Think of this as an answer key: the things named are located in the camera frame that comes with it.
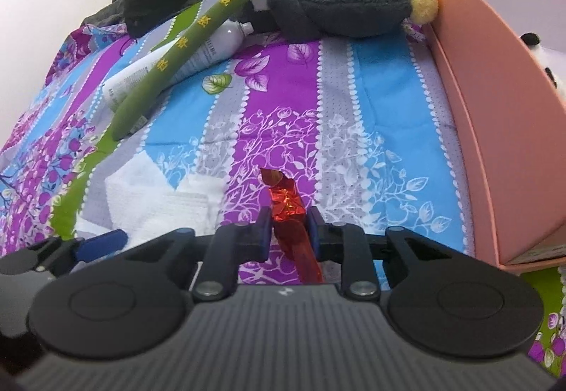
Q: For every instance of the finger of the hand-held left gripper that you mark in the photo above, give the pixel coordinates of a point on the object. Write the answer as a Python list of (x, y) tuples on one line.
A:
[(104, 243)]

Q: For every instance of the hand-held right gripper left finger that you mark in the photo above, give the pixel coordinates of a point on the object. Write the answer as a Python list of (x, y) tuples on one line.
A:
[(265, 236)]

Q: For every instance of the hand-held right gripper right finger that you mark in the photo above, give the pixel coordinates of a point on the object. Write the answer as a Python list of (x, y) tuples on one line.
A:
[(313, 236)]

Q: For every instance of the shiny red foil packet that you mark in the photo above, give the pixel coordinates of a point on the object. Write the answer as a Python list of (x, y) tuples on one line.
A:
[(287, 205)]

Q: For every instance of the white cloth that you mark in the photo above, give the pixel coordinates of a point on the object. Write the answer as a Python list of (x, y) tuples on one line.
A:
[(146, 201)]

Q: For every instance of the pink cardboard box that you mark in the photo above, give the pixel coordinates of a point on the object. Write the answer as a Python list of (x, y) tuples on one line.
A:
[(486, 130)]

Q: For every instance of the small panda plush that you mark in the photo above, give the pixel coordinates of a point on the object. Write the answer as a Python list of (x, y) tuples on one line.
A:
[(552, 63)]

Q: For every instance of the floral striped bedsheet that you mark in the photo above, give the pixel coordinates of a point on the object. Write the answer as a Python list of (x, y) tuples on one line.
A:
[(376, 116)]

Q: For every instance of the white tube bottle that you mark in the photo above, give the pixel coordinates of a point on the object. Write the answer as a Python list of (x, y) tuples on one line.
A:
[(212, 47)]

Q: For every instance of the green plush stick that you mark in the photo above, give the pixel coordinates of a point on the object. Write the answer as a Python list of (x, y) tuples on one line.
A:
[(212, 15)]

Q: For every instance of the dark grey blanket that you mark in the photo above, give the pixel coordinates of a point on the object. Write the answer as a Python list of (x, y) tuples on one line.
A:
[(110, 13)]

